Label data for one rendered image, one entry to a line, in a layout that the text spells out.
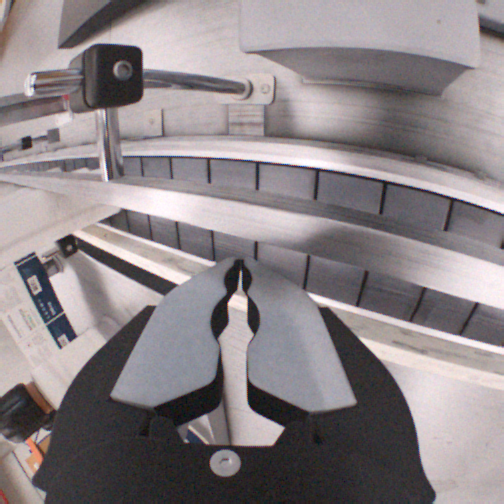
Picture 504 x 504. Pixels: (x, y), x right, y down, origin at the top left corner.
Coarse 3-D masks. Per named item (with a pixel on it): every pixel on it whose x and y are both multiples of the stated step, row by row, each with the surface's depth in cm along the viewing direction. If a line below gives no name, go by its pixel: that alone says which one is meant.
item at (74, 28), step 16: (64, 0) 20; (80, 0) 18; (96, 0) 17; (112, 0) 16; (128, 0) 17; (144, 0) 17; (64, 16) 21; (80, 16) 19; (96, 16) 18; (112, 16) 20; (64, 32) 22; (80, 32) 21; (64, 48) 25
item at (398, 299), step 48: (288, 192) 15; (336, 192) 14; (384, 192) 13; (432, 192) 14; (192, 240) 21; (240, 240) 19; (480, 240) 10; (336, 288) 16; (384, 288) 15; (480, 336) 12
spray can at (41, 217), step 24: (48, 192) 17; (0, 216) 14; (24, 216) 15; (48, 216) 17; (72, 216) 19; (96, 216) 22; (0, 240) 14; (24, 240) 16; (48, 240) 18; (0, 264) 14
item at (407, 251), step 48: (96, 192) 12; (144, 192) 10; (192, 192) 8; (240, 192) 8; (288, 240) 7; (336, 240) 6; (384, 240) 6; (432, 240) 5; (432, 288) 6; (480, 288) 5
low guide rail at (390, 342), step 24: (96, 240) 24; (120, 240) 23; (144, 264) 21; (168, 264) 19; (192, 264) 19; (240, 288) 17; (336, 312) 15; (360, 336) 13; (384, 336) 13; (408, 336) 13; (432, 336) 12; (408, 360) 12; (432, 360) 11; (456, 360) 10; (480, 360) 10; (480, 384) 10
